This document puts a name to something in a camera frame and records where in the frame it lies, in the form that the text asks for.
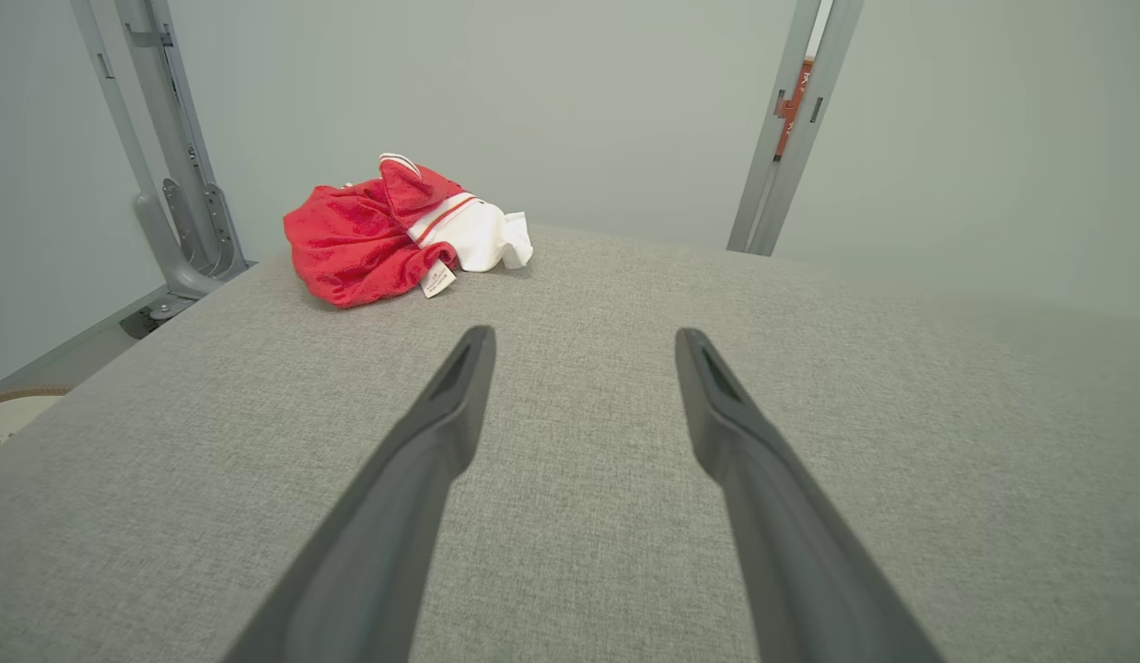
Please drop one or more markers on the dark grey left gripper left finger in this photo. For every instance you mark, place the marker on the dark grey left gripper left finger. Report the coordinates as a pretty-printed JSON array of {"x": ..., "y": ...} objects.
[{"x": 386, "y": 525}]

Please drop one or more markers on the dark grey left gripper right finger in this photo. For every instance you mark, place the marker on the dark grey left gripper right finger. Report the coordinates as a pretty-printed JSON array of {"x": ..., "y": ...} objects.
[{"x": 782, "y": 534}]

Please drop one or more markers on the red and white jersey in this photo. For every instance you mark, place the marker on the red and white jersey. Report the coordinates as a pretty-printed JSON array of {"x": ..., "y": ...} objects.
[{"x": 349, "y": 249}]

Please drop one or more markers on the orange label strip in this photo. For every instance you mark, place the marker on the orange label strip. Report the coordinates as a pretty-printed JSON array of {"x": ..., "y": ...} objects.
[{"x": 791, "y": 110}]

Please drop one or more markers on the grey partition stand with foot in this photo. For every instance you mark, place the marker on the grey partition stand with foot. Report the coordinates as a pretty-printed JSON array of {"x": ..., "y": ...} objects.
[{"x": 179, "y": 138}]

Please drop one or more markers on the grey partition post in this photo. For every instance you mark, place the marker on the grey partition post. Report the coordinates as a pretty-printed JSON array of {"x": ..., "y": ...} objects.
[{"x": 768, "y": 184}]

